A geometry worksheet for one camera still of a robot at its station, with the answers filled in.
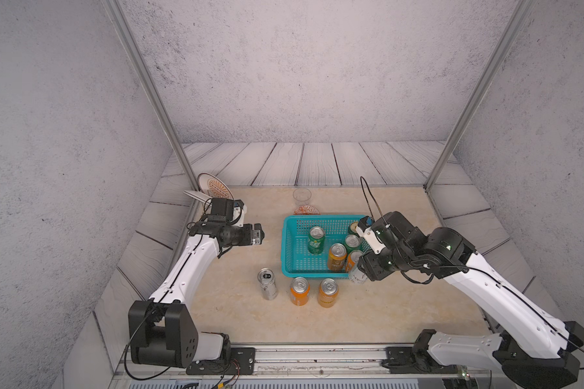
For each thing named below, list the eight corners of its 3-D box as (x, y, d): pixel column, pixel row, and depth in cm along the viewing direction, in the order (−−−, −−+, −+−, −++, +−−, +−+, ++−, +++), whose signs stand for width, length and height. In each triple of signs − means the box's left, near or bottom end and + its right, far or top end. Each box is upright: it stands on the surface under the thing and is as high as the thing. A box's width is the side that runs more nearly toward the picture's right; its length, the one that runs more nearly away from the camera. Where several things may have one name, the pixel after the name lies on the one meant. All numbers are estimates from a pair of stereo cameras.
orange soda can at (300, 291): (291, 306, 86) (289, 292, 77) (291, 291, 90) (290, 276, 80) (309, 306, 86) (310, 292, 77) (308, 291, 90) (309, 276, 80)
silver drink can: (262, 300, 87) (256, 284, 76) (263, 285, 90) (258, 267, 80) (277, 300, 87) (274, 283, 76) (278, 285, 90) (275, 267, 80)
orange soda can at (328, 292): (318, 308, 85) (319, 295, 77) (317, 291, 89) (318, 278, 80) (335, 308, 85) (338, 295, 76) (333, 291, 89) (336, 278, 80)
